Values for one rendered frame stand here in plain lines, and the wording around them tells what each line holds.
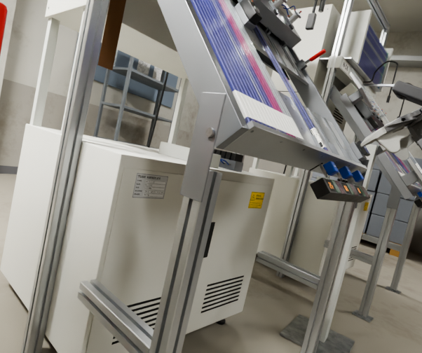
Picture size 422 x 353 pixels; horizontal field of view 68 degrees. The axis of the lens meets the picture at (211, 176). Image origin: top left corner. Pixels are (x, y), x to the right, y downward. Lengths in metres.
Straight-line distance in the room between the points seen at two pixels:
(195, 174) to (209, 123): 0.08
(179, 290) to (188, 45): 0.44
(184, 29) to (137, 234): 0.49
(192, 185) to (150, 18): 0.80
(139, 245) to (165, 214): 0.11
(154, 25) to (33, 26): 2.66
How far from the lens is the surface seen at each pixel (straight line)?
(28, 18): 3.77
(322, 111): 1.21
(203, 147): 0.49
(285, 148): 0.65
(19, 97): 3.68
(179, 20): 0.70
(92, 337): 0.91
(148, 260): 0.89
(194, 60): 0.62
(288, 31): 1.25
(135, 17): 1.17
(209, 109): 0.50
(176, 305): 0.55
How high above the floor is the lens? 0.67
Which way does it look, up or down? 5 degrees down
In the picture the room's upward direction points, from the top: 13 degrees clockwise
